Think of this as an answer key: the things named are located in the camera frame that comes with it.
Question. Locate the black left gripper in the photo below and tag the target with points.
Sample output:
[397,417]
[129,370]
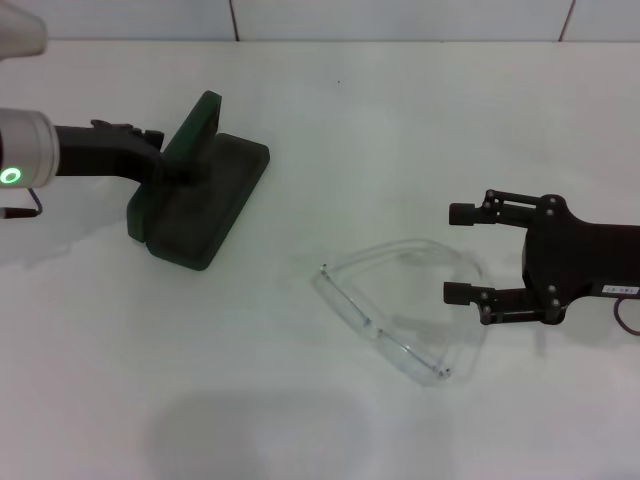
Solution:
[100,155]

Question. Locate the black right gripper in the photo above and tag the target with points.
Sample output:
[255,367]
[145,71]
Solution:
[575,260]

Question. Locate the green glasses case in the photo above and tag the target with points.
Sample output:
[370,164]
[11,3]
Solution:
[210,200]

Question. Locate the clear white glasses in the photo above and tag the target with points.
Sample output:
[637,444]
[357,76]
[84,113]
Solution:
[390,345]

